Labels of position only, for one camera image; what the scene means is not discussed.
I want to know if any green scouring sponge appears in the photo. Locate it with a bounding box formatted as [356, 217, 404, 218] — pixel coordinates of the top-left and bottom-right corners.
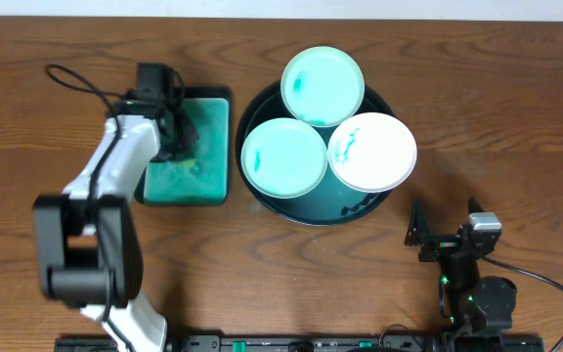
[152, 109, 199, 163]

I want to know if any mint green plate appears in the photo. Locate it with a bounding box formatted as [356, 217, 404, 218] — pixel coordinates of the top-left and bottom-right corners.
[239, 117, 328, 198]
[281, 46, 366, 127]

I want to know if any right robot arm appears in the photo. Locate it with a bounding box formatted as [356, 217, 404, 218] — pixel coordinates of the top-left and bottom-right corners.
[405, 198, 517, 351]

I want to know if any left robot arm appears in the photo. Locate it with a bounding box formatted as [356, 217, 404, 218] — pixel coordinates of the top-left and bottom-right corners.
[32, 89, 181, 351]

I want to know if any black rectangular water tray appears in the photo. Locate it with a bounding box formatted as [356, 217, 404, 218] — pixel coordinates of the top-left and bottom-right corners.
[134, 87, 232, 206]

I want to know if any white plate with green smear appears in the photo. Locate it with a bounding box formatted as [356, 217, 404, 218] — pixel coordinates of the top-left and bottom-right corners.
[327, 112, 417, 193]

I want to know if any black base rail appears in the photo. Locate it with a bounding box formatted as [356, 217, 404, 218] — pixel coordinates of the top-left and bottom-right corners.
[54, 333, 545, 352]

